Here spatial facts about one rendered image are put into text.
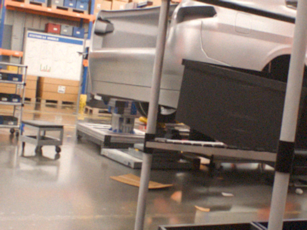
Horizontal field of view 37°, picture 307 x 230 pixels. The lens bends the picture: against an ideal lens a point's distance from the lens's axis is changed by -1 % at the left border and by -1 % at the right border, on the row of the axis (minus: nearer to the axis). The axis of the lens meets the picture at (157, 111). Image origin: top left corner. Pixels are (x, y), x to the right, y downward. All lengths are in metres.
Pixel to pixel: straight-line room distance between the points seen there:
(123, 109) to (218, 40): 2.89
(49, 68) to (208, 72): 10.28
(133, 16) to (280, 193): 4.23
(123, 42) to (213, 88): 3.73
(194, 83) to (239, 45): 2.21
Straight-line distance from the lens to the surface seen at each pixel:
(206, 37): 3.40
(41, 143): 5.46
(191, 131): 5.80
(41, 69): 11.49
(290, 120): 0.96
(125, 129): 6.50
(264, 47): 3.77
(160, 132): 5.42
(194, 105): 1.38
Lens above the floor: 0.91
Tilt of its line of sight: 3 degrees down
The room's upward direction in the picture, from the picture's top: 7 degrees clockwise
